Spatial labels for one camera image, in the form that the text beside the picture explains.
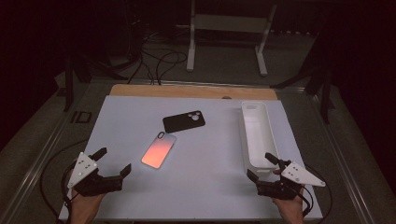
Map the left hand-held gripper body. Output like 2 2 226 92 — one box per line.
66 151 124 198

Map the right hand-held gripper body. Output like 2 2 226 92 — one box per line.
255 159 327 201

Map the white plastic bin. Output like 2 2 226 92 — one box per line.
240 101 280 175

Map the pink gradient phone case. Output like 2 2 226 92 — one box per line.
140 131 177 170

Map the black phone case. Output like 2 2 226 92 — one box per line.
162 110 206 134

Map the person's right hand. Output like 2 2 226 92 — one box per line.
272 185 306 224

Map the person's left hand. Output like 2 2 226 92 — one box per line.
68 186 106 224

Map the white table mat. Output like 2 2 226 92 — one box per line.
58 95 324 222

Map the black tripod stand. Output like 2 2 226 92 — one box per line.
270 62 336 125
62 55 129 113

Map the white metal stand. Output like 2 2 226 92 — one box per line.
177 0 278 77

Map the right hand-held gripper cable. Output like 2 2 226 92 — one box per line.
298 164 333 220

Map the hand-held gripper cable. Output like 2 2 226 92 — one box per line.
39 138 92 224
298 164 333 220

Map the left hand-held gripper cable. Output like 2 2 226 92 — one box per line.
39 138 92 224

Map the aluminium floor rail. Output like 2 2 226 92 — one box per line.
0 82 92 224
309 92 376 224
127 78 306 94

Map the black looped floor cable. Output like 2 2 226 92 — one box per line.
127 31 189 87

